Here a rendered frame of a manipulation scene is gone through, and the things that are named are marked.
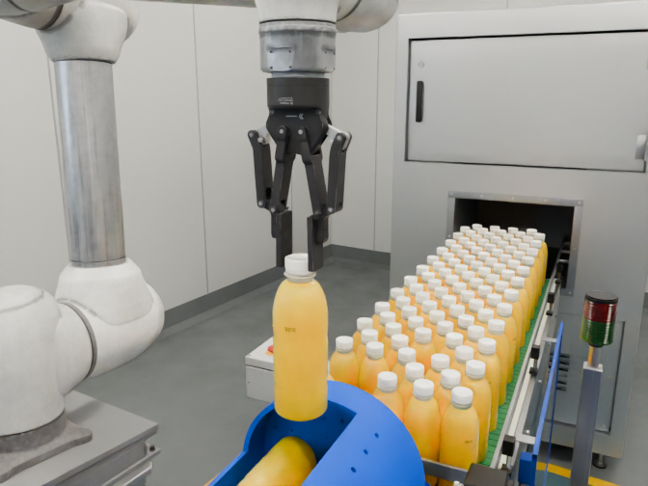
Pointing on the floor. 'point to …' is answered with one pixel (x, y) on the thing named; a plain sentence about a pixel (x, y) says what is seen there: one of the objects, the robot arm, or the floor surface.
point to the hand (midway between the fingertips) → (299, 241)
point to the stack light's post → (585, 424)
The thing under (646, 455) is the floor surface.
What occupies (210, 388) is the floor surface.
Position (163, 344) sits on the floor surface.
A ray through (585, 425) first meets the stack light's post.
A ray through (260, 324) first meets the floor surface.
